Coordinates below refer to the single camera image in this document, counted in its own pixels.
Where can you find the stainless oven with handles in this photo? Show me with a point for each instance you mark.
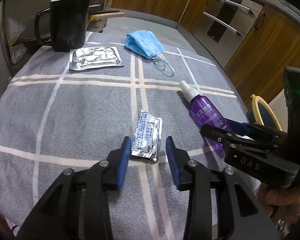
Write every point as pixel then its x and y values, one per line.
pixel 224 25

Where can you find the grey checked table cloth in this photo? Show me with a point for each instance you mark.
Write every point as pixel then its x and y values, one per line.
pixel 52 118

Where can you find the wooden kitchen cabinets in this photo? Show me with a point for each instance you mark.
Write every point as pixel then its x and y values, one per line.
pixel 252 40

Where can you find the blue face mask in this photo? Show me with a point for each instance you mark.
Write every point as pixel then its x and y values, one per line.
pixel 146 44

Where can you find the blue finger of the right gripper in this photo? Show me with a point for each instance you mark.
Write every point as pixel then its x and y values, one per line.
pixel 238 128
pixel 215 133

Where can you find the dark pan with wooden handle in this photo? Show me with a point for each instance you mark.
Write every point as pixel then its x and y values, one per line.
pixel 98 16

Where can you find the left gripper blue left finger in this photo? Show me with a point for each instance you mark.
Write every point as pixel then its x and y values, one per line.
pixel 122 163

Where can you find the yellow rimmed teal trash bin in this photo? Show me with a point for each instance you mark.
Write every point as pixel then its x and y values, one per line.
pixel 261 113

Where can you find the silver foil pouch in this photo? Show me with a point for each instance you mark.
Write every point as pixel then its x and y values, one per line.
pixel 94 57

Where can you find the right hand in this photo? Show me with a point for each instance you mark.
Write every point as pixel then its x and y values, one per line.
pixel 283 197

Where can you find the black mug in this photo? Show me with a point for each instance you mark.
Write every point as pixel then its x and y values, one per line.
pixel 68 24

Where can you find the printed foil medicine sachet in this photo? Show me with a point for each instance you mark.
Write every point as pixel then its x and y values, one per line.
pixel 147 137

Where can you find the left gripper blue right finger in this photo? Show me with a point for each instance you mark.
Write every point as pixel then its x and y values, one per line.
pixel 171 152

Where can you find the purple spray bottle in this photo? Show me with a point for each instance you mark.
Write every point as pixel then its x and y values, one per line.
pixel 202 111

